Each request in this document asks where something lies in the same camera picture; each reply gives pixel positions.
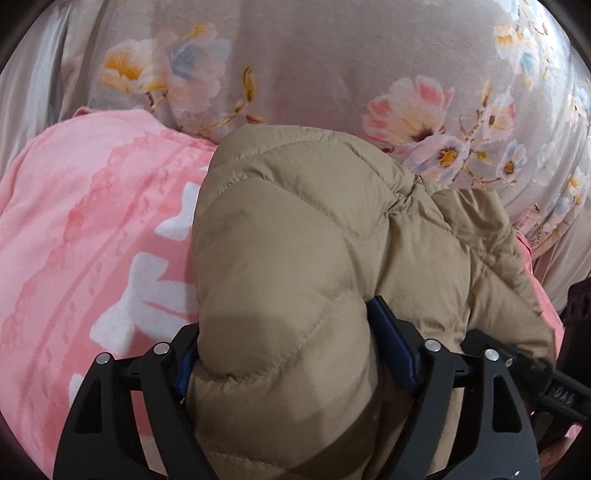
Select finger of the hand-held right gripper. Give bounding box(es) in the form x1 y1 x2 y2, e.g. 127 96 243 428
461 329 591 432

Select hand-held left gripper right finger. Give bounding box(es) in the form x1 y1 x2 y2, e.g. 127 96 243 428
367 295 542 480

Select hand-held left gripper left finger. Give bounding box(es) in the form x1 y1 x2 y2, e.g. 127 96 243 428
53 323 218 480

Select beige puffer jacket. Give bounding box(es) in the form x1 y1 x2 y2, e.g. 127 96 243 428
187 124 557 480

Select person's right hand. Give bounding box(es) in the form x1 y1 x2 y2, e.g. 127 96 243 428
537 431 583 478

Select pink blanket with white print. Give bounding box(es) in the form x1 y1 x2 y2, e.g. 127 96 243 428
0 106 583 480

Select grey floral blanket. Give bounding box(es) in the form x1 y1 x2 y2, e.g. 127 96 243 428
60 0 591 311

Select grey satin cloth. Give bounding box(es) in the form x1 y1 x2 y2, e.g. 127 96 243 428
0 9 99 172

